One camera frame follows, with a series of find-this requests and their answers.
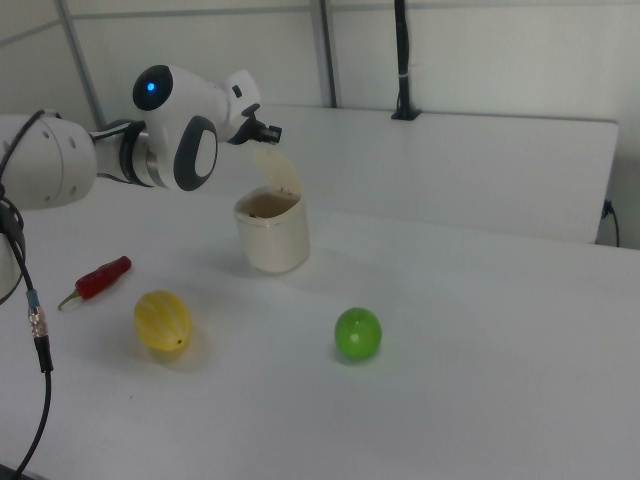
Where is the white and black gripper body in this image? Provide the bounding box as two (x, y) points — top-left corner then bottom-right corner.
(221, 69), (264, 148)

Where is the cream garbage bin lid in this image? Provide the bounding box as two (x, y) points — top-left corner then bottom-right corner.
(251, 145), (303, 197)

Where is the cream plastic garbage bin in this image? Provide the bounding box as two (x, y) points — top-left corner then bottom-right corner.
(233, 186), (312, 275)

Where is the black pole with clamp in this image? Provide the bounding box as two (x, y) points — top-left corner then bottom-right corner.
(390, 0), (422, 122)

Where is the white adjacent table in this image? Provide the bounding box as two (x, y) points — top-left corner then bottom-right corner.
(133, 103), (622, 246)

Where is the yellow striped toy melon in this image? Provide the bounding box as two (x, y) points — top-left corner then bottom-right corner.
(132, 289), (195, 353)

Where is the red toy chili pepper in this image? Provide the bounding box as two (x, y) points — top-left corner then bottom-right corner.
(56, 255), (134, 312)

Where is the green toy apple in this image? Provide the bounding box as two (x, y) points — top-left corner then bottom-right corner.
(333, 305), (384, 365)

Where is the black cable with metal connector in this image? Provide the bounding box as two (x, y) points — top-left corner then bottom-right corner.
(0, 108), (55, 480)

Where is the black cable at table edge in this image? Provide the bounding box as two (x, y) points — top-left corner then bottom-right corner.
(601, 199), (622, 248)

